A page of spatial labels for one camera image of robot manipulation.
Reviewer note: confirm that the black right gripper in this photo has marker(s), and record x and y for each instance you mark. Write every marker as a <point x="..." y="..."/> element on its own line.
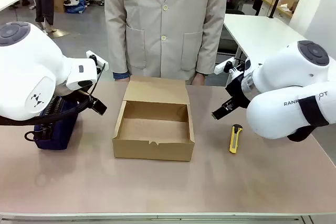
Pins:
<point x="237" y="90"/>

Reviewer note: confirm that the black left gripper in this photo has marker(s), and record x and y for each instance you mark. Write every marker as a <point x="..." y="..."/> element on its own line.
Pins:
<point x="71" y="94"/>

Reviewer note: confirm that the navy blue zipper pouch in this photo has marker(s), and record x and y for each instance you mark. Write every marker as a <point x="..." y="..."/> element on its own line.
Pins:
<point x="57" y="134"/>

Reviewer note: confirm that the brown cardboard box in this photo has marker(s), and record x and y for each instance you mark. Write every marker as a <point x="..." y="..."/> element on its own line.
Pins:
<point x="152" y="150"/>

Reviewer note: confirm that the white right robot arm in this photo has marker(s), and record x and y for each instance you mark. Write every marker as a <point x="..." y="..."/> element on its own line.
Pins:
<point x="288" y="61"/>

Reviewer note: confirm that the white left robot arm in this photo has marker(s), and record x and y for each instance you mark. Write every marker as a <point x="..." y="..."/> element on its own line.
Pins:
<point x="26" y="77"/>

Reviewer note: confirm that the person left hand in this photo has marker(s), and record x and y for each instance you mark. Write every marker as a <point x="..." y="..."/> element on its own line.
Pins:
<point x="199" y="79"/>

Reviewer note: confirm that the yellow utility knife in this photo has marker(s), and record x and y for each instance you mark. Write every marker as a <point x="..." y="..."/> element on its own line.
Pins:
<point x="233" y="142"/>

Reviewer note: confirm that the person right arm beige sleeve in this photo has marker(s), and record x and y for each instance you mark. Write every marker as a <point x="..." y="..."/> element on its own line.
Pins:
<point x="115" y="37"/>

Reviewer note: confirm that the person arm beige sleeve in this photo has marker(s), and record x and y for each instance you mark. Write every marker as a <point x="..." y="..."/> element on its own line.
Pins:
<point x="115" y="37"/>
<point x="210" y="37"/>

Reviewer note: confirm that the person left arm beige sleeve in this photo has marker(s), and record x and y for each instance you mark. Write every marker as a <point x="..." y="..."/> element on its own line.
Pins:
<point x="210" y="37"/>

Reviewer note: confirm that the large white table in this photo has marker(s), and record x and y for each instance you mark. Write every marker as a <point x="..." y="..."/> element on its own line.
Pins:
<point x="257" y="32"/>

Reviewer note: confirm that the blue plastic bag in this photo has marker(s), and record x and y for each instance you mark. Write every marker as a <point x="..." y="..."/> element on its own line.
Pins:
<point x="76" y="9"/>

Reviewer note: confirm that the person torso beige coat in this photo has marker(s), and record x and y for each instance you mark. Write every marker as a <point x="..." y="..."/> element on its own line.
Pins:
<point x="162" y="24"/>

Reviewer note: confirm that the wooden workbench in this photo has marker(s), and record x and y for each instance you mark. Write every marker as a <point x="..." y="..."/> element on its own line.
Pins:
<point x="265" y="2"/>

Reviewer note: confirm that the black stand pole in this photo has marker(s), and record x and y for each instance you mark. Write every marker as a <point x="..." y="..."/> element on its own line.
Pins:
<point x="275" y="3"/>

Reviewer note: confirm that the small white table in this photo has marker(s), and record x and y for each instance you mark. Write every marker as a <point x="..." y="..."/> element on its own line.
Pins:
<point x="6" y="2"/>

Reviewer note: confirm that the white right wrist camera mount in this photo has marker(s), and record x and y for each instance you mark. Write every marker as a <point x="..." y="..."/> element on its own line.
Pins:
<point x="218" y="68"/>

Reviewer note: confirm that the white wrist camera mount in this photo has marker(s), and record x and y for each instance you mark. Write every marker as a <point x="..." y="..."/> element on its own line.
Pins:
<point x="218" y="68"/>
<point x="92" y="53"/>

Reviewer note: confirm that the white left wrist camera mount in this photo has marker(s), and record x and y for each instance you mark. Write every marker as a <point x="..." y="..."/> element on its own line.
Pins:
<point x="92" y="53"/>

